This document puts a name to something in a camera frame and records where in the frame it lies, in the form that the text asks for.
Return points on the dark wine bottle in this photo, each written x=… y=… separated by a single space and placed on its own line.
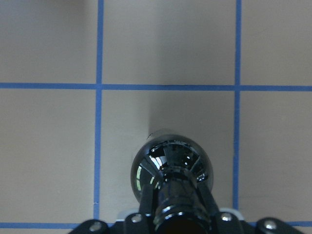
x=173 y=164

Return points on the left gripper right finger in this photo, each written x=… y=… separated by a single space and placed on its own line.
x=207 y=199

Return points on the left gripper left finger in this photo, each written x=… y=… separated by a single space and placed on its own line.
x=147 y=201

